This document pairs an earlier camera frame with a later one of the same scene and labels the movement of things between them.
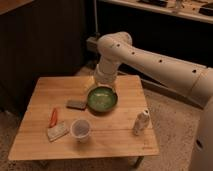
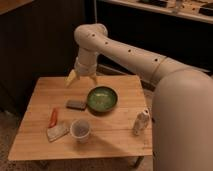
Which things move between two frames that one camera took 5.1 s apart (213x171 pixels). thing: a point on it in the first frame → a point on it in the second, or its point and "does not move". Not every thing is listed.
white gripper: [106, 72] → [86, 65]
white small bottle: [142, 122] does not move
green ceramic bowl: [102, 99] does not move
